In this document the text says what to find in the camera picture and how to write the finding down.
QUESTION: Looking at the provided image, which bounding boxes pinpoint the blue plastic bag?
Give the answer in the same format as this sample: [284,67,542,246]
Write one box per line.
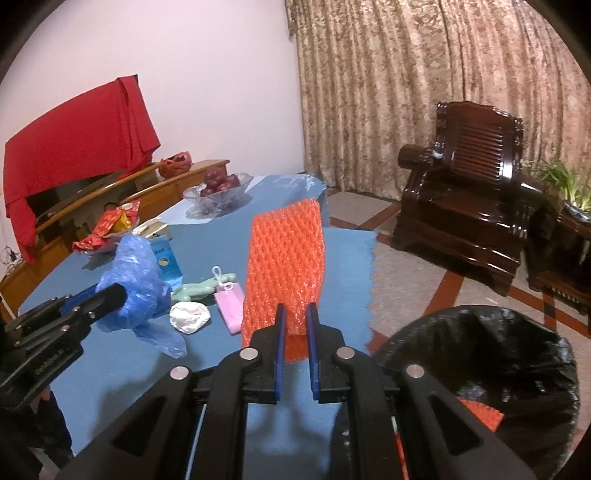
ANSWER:
[95,234,187,359]

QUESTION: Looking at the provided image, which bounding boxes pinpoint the white tissue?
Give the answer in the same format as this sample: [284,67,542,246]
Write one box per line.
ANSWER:
[169,302,211,335]

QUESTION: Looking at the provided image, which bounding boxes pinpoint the green rubber glove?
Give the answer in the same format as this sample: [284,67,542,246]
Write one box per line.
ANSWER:
[171,273,236,304]

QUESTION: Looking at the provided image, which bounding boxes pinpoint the pink sponge pouch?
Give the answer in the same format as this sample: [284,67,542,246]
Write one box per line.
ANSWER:
[214,282,245,335]

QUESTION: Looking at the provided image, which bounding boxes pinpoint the orange foam net sleeve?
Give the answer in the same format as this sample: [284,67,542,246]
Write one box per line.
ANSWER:
[242,199,325,363]

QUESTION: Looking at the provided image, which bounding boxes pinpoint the black lined trash bin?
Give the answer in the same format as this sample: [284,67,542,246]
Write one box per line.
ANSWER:
[368,303,581,480]

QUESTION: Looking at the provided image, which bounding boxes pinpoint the blue tall carton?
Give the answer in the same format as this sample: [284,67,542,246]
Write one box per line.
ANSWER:
[149,236,183,290]

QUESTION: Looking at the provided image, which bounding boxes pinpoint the red snack packets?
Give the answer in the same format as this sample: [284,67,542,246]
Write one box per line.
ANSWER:
[72,200,141,254]

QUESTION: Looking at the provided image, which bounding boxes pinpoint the tissue box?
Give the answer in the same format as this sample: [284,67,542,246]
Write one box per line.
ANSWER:
[132,217,172,241]

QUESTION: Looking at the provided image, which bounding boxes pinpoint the wooden tv cabinet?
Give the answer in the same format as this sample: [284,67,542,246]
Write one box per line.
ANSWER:
[1,159,229,321]

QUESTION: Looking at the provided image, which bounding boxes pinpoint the glass fruit bowl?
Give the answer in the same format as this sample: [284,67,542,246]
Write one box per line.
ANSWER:
[183,173,253,219]

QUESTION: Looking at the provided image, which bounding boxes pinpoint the red ornament on cabinet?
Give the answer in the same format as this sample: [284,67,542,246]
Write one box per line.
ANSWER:
[157,151,192,179]

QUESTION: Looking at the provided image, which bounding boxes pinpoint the red cloth cover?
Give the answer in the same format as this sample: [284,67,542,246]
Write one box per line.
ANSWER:
[3,75,160,263]

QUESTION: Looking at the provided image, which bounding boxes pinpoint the red apples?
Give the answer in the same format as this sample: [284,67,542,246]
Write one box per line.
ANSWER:
[200,167,242,197]

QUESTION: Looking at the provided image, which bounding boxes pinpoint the light blue far tablecloth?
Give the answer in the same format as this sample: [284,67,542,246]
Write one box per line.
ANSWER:
[158,174,329,227]

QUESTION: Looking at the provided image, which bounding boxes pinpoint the dark wooden side table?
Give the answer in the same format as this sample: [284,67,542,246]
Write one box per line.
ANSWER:
[525,201,590,317]

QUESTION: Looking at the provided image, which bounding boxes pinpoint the dark wooden armchair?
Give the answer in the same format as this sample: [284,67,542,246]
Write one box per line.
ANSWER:
[392,101,543,295]

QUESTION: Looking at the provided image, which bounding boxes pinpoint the potted green plant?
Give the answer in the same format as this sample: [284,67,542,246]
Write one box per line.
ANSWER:
[528,157,590,224]

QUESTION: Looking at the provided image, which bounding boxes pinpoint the patterned beige curtain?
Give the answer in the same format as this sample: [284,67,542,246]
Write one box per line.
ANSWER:
[286,0,590,199]

